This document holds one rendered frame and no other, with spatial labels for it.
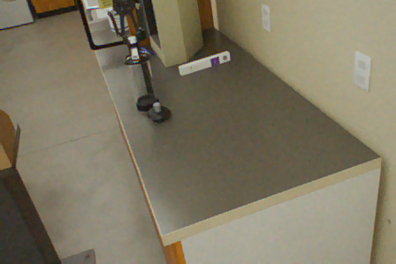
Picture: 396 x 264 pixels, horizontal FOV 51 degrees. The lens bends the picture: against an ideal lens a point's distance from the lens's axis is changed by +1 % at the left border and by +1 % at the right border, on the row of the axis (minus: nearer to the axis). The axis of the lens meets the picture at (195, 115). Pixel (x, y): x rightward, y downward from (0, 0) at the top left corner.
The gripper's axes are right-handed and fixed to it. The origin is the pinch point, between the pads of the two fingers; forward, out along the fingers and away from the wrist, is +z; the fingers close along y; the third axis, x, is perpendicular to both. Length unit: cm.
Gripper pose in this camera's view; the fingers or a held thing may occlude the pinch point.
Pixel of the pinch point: (133, 42)
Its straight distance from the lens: 161.7
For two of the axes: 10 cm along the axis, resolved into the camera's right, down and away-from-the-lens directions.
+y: 9.4, -2.8, 2.1
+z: 1.4, 8.5, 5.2
